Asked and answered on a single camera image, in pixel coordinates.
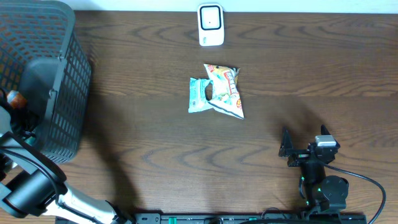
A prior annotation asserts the teal white snack packet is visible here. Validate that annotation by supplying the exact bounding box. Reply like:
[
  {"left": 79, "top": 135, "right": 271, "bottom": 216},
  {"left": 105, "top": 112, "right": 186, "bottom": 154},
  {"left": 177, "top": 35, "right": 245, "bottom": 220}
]
[{"left": 188, "top": 78, "right": 212, "bottom": 113}]

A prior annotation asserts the small orange candy box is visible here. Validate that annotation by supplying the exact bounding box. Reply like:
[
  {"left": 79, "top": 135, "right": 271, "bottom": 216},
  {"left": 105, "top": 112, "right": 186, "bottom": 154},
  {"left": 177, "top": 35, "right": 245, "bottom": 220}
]
[{"left": 7, "top": 90, "right": 27, "bottom": 109}]

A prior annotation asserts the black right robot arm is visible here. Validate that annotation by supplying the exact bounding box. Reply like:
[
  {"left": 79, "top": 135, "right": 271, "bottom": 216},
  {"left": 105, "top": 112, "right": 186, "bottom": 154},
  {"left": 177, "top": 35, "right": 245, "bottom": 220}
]
[{"left": 279, "top": 125, "right": 349, "bottom": 215}]

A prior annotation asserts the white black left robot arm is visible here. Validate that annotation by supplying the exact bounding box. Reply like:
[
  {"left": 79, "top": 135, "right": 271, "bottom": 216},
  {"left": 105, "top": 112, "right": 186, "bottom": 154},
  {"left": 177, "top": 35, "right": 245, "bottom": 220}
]
[{"left": 1, "top": 90, "right": 136, "bottom": 224}]

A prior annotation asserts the white barcode scanner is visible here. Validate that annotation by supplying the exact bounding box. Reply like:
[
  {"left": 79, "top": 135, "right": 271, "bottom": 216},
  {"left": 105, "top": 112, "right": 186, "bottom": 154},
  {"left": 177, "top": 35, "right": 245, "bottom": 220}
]
[{"left": 197, "top": 3, "right": 224, "bottom": 47}]

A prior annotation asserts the dark grey plastic basket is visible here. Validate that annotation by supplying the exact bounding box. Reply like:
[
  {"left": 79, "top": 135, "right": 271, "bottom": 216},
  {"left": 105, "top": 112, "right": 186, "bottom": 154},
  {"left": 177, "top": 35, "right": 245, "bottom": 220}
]
[{"left": 1, "top": 1, "right": 91, "bottom": 164}]

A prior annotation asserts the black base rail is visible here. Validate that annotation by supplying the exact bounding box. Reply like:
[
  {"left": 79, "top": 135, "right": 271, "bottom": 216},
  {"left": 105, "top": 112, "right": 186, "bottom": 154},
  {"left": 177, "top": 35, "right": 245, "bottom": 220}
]
[{"left": 134, "top": 213, "right": 367, "bottom": 224}]

